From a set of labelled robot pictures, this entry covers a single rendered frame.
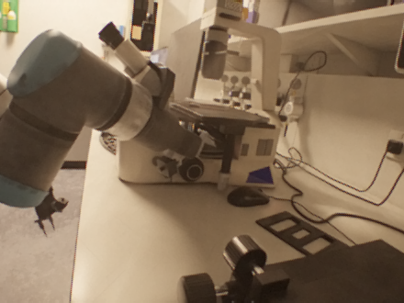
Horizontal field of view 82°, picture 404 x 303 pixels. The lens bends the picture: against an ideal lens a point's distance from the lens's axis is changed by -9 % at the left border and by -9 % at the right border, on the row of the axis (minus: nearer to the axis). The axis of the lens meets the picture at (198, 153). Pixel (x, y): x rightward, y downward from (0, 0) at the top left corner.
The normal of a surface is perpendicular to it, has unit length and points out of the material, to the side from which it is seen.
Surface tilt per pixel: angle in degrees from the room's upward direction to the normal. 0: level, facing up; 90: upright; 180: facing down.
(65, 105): 96
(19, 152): 85
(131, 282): 0
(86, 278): 0
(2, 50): 90
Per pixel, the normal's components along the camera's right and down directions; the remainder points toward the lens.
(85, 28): 0.35, 0.29
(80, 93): 0.65, 0.43
